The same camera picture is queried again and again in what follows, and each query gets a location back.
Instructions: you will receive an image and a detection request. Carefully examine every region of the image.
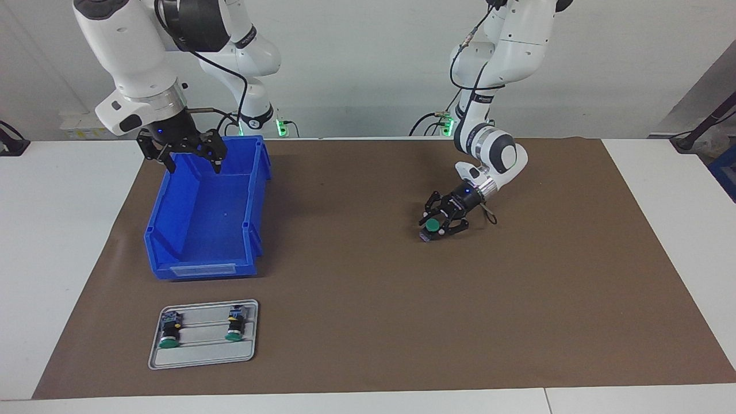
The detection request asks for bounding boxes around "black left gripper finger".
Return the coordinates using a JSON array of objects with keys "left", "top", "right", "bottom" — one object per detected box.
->
[
  {"left": 425, "top": 193, "right": 455, "bottom": 218},
  {"left": 434, "top": 217, "right": 469, "bottom": 237}
]

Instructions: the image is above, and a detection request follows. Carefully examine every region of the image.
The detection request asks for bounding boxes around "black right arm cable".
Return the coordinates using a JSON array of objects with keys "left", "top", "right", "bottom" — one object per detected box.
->
[{"left": 154, "top": 0, "right": 249, "bottom": 137}]

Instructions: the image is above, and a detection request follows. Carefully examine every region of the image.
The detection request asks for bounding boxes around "green push button switch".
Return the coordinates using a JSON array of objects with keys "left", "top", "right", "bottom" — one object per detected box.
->
[
  {"left": 225, "top": 305, "right": 248, "bottom": 342},
  {"left": 158, "top": 310, "right": 183, "bottom": 350},
  {"left": 419, "top": 213, "right": 447, "bottom": 242}
]

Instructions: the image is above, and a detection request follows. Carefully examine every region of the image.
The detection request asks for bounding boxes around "blue plastic storage bin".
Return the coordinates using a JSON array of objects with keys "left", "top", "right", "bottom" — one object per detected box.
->
[{"left": 144, "top": 135, "right": 272, "bottom": 281}]

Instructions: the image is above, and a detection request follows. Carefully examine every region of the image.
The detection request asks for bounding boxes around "brown table mat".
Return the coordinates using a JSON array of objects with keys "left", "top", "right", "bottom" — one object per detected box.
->
[{"left": 32, "top": 137, "right": 736, "bottom": 400}]

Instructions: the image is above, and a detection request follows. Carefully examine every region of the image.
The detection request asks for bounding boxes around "grey metal tray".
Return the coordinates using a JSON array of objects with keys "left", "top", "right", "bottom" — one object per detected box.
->
[{"left": 148, "top": 299, "right": 259, "bottom": 370}]

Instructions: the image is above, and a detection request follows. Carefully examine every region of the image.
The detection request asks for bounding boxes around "blue crate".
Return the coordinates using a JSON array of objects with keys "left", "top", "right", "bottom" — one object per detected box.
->
[{"left": 708, "top": 144, "right": 736, "bottom": 203}]

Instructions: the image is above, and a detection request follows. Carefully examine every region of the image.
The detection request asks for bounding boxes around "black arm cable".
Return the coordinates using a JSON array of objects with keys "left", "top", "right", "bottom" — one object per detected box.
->
[
  {"left": 450, "top": 0, "right": 501, "bottom": 225},
  {"left": 154, "top": 0, "right": 249, "bottom": 137}
]

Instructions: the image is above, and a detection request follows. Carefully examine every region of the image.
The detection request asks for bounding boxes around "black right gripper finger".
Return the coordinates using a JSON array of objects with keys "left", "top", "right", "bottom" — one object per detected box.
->
[
  {"left": 137, "top": 131, "right": 176, "bottom": 174},
  {"left": 197, "top": 130, "right": 227, "bottom": 174}
]

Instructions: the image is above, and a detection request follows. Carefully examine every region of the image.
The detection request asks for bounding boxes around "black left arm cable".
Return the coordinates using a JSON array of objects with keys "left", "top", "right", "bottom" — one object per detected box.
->
[{"left": 450, "top": 0, "right": 501, "bottom": 225}]

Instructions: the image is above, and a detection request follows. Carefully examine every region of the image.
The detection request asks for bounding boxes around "white wall socket box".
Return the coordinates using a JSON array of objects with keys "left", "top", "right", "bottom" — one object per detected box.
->
[{"left": 59, "top": 111, "right": 124, "bottom": 140}]

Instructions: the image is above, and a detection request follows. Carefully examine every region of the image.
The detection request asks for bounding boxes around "black clamp base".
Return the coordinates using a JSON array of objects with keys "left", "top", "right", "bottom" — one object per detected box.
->
[{"left": 0, "top": 121, "right": 30, "bottom": 157}]

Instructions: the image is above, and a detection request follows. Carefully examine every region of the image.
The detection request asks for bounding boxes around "black stand pole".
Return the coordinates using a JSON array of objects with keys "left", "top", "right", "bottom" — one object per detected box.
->
[{"left": 670, "top": 92, "right": 736, "bottom": 153}]

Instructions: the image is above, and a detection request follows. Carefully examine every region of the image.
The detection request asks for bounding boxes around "black base power cable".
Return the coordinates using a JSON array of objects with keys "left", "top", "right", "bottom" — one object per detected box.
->
[{"left": 408, "top": 85, "right": 464, "bottom": 137}]

